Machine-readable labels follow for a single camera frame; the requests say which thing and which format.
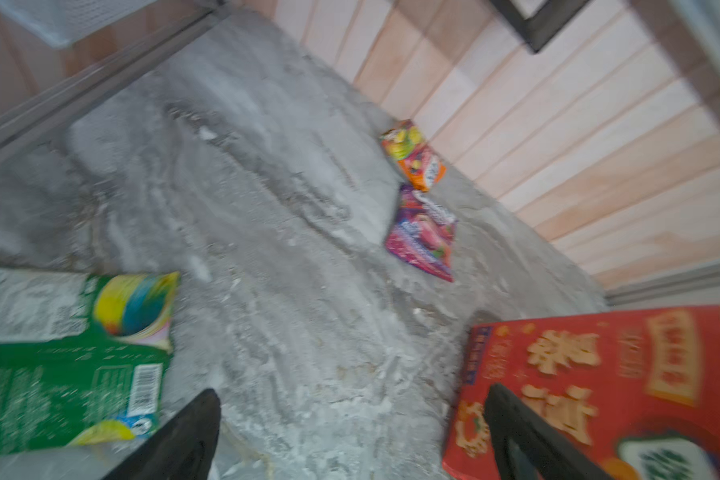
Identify aluminium frame rail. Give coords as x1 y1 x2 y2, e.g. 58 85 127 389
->
0 1 225 165

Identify black mesh basket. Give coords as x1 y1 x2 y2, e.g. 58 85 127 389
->
485 0 589 54

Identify purple Fox's berries candy bag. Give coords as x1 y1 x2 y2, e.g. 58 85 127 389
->
384 184 458 282

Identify red paper gift bag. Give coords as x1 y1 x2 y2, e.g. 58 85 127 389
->
442 305 720 479

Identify orange Fox's fruits candy bag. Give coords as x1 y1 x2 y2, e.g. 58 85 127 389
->
380 119 447 192

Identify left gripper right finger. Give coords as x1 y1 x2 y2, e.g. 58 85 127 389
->
484 383 609 480

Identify green lime snack packet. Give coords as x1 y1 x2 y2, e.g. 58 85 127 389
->
0 267 180 456

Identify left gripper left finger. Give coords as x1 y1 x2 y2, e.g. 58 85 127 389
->
104 388 222 480

